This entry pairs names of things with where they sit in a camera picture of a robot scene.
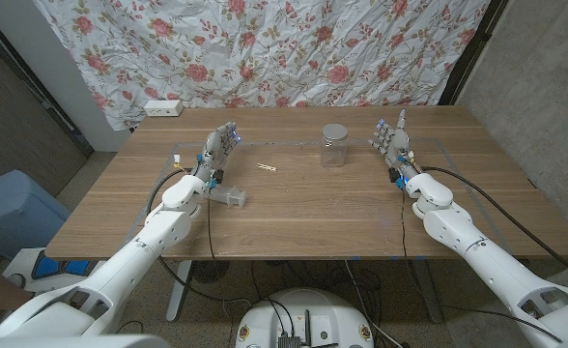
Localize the blue storage bin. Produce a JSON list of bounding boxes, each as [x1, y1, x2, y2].
[[0, 168, 71, 260]]

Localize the black round floor fan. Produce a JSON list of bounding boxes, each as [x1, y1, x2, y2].
[[190, 259, 231, 284]]

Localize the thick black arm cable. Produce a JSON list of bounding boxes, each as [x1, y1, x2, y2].
[[146, 167, 191, 217], [421, 165, 568, 288]]

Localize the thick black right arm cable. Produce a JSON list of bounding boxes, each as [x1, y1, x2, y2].
[[421, 165, 568, 288]]

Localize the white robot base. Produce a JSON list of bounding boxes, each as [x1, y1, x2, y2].
[[235, 288, 375, 348]]

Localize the white table leg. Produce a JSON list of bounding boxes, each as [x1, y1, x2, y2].
[[412, 259, 444, 324], [165, 259, 193, 323]]

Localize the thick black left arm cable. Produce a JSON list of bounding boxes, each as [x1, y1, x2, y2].
[[146, 167, 191, 217]]

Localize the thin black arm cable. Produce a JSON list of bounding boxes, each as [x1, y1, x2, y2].
[[399, 187, 564, 344], [206, 186, 237, 339]]

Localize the clear jar with silver lid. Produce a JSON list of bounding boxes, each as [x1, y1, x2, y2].
[[320, 123, 350, 168]]

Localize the white power strip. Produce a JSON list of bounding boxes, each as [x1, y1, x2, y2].
[[143, 99, 185, 118]]

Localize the white and blue floor device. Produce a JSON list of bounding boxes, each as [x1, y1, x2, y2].
[[2, 246, 106, 294]]

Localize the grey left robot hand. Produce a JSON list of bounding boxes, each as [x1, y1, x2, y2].
[[189, 121, 242, 184]]

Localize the white floor cable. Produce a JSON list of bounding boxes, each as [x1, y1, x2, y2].
[[344, 259, 405, 348]]

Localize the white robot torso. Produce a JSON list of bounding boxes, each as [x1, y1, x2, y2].
[[0, 333, 172, 348]]

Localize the floral print backdrop sheet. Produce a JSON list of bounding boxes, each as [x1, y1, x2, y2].
[[32, 0, 492, 131]]

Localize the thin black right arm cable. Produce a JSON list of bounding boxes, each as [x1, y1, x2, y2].
[[399, 187, 564, 344]]

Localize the clear plastic syringe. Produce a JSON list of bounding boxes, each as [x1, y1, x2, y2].
[[209, 184, 248, 209]]

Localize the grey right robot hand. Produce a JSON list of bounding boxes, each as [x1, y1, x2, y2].
[[367, 108, 423, 184]]

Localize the black backdrop stand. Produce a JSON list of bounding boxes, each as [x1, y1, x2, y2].
[[438, 0, 510, 106]]

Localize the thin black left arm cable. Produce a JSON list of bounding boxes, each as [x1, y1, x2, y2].
[[206, 186, 237, 339]]

